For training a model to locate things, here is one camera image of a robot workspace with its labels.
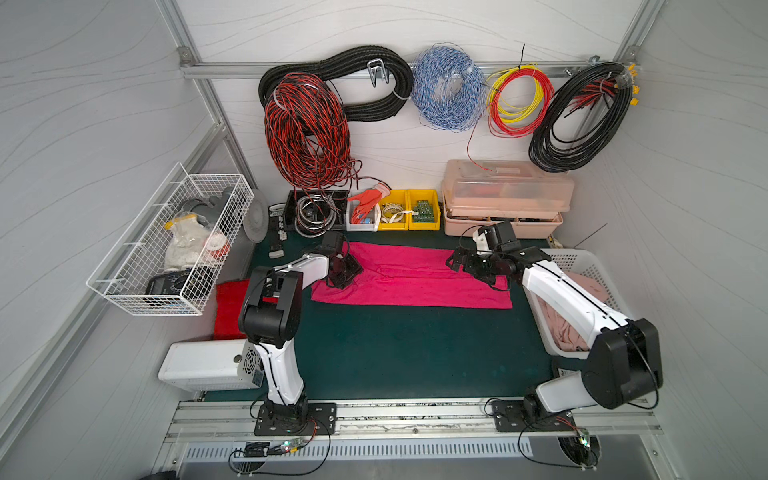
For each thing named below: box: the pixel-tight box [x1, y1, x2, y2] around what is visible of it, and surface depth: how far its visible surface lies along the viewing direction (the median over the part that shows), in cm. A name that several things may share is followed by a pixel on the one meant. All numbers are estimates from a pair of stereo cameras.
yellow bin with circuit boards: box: [408, 189, 441, 231], surface depth 120 cm
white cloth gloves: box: [164, 213, 211, 270], surface depth 69 cm
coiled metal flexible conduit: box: [294, 194, 337, 239], surface depth 113 cm
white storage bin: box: [346, 200, 381, 232], surface depth 113 cm
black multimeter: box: [145, 269, 192, 295], surface depth 61 cm
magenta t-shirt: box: [311, 242, 513, 309], surface depth 100 cm
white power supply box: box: [158, 338, 266, 392], surface depth 71 cm
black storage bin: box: [284, 190, 349, 231], surface depth 113 cm
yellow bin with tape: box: [378, 189, 409, 231], surface depth 117 cm
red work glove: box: [348, 183, 391, 224], surface depth 117 cm
